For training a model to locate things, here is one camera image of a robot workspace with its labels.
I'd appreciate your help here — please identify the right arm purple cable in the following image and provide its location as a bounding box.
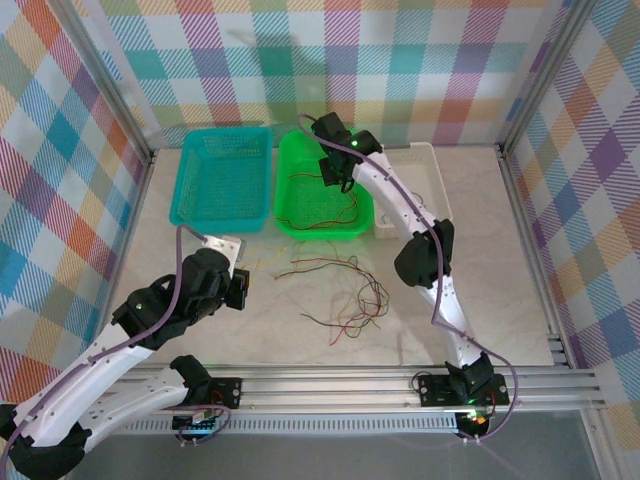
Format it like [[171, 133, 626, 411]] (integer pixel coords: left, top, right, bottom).
[[297, 113, 520, 445]]

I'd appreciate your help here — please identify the teal plastic basket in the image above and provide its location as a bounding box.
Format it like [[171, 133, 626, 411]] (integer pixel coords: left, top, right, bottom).
[[168, 126, 274, 236]]

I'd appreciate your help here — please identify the aluminium frame post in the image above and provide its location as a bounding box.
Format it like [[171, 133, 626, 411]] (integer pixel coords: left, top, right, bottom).
[[498, 0, 600, 151], [52, 0, 156, 164]]

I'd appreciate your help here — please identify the red wire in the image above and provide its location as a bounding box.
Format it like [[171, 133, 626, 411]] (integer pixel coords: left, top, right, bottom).
[[276, 171, 362, 232]]

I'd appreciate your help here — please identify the aluminium side rail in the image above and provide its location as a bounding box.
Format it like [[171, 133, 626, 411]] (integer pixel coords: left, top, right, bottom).
[[497, 143, 576, 369], [97, 149, 160, 341]]

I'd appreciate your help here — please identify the grey slotted cable duct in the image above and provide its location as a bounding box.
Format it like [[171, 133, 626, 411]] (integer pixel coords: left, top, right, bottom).
[[79, 418, 462, 437]]

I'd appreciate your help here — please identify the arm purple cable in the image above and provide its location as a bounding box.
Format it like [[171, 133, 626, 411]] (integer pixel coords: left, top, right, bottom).
[[0, 224, 234, 446], [297, 113, 520, 445]]

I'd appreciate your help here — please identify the controller board with LED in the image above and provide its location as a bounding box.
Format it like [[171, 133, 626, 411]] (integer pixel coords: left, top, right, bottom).
[[172, 412, 221, 435], [457, 408, 496, 432]]

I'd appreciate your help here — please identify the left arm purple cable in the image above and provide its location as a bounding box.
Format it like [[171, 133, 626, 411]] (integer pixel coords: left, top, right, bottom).
[[0, 224, 234, 446]]

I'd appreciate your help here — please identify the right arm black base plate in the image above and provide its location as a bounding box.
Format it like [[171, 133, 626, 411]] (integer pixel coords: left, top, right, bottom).
[[415, 374, 511, 409]]

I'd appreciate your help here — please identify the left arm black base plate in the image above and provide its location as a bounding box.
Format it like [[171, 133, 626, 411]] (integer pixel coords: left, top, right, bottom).
[[207, 377, 245, 410]]

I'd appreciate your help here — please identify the tangle of wires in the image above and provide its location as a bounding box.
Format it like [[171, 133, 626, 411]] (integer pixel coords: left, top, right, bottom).
[[289, 257, 392, 347], [339, 287, 374, 331]]

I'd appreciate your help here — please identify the green plastic basket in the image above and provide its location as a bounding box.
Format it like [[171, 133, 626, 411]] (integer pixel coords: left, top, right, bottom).
[[272, 128, 375, 240]]

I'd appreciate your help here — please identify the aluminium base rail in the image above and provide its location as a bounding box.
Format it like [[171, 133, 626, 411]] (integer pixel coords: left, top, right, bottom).
[[99, 363, 606, 417]]

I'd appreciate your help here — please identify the white plastic basket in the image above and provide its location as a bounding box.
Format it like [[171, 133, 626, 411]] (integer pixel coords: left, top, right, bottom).
[[368, 141, 454, 239]]

